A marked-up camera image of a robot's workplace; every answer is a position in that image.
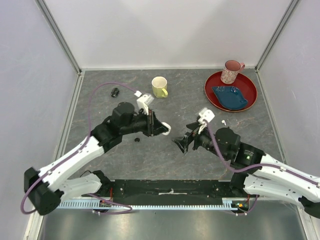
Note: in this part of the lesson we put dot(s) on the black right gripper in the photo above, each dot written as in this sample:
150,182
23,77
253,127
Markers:
193,135

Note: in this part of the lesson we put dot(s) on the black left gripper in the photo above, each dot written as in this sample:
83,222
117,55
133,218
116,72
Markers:
155,127

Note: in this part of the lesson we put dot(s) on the white earbud charging case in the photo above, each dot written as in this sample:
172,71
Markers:
168,128

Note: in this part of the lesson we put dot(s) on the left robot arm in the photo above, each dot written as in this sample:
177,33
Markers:
48,187

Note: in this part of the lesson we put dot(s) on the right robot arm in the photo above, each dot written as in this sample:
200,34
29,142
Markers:
254,171

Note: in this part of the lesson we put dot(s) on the yellow-green ceramic mug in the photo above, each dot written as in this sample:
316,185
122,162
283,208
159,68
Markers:
159,87

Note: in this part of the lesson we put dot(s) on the blue leaf-shaped dish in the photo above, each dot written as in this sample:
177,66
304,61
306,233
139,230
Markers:
230,97

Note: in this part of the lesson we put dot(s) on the black clip object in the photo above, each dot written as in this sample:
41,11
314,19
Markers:
115,92

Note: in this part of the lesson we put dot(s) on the red round tray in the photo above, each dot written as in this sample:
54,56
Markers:
242,82

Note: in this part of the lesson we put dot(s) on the pink patterned mug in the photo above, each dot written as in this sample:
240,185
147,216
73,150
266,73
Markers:
231,70

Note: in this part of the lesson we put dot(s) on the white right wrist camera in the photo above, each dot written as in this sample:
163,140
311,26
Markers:
205,116

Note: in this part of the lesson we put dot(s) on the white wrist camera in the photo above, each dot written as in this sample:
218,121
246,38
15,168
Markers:
205,116
143,101

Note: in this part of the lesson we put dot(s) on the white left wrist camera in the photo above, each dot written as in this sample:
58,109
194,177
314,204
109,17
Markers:
143,101

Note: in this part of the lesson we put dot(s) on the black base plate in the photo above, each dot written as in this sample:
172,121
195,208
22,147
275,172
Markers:
168,192

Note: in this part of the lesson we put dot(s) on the light blue cable duct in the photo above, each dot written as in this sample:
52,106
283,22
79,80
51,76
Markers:
96,204

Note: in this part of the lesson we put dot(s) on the right aluminium frame post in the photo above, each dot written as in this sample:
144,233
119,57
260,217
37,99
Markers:
277,32

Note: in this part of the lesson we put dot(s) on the aluminium frame post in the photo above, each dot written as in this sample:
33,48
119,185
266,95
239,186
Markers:
58,34
277,32

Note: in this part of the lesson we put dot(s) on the left aluminium frame post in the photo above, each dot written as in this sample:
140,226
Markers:
58,34

